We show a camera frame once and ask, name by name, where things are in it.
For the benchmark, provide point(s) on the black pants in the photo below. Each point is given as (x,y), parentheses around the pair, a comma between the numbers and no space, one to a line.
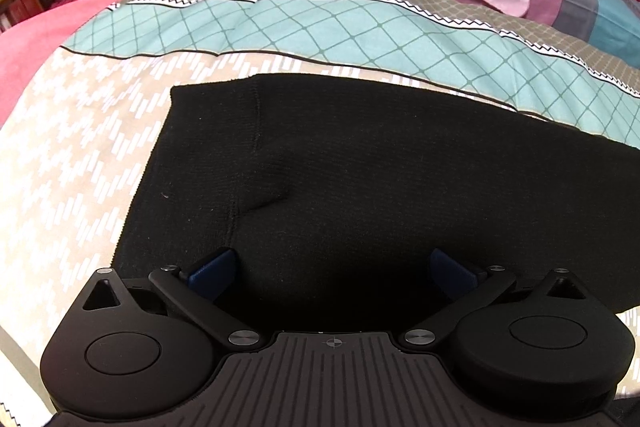
(350,167)

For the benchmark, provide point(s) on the blue grey striped cloth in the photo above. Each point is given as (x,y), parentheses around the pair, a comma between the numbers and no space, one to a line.
(590,2)

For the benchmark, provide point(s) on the beige teal patterned bedsheet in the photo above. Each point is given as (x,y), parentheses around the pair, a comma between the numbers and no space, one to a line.
(75,147)

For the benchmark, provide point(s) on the coral pink blanket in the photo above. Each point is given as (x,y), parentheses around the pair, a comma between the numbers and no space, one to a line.
(30,52)

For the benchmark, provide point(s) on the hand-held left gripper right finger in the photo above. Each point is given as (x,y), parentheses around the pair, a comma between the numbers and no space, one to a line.
(450,274)

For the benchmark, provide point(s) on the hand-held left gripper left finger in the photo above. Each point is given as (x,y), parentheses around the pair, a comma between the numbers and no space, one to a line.
(216,274)

